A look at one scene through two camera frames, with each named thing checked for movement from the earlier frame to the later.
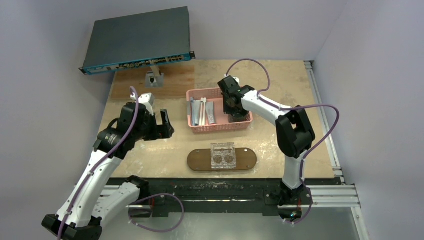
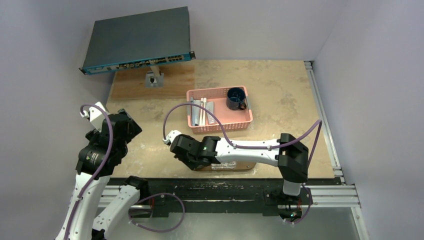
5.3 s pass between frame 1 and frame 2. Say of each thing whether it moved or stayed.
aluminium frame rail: stayed
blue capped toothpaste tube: stayed
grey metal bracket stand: stayed
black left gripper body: moved
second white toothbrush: stayed
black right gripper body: moved
